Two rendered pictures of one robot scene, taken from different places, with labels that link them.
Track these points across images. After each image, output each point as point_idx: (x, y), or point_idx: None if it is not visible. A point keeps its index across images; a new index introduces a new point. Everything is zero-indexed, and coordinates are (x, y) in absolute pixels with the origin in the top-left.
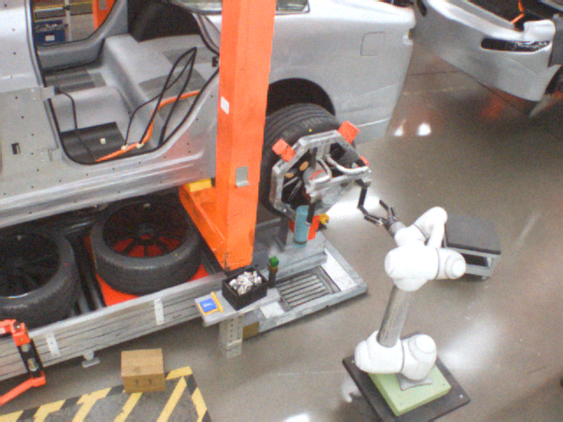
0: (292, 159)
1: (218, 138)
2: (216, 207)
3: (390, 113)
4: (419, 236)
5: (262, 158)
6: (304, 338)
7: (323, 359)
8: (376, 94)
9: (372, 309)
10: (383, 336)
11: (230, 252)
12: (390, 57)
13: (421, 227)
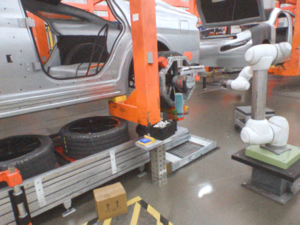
0: (167, 65)
1: (133, 42)
2: (137, 87)
3: None
4: (243, 78)
5: None
6: (198, 168)
7: (214, 174)
8: None
9: (225, 152)
10: (256, 112)
11: (149, 112)
12: (192, 35)
13: (243, 75)
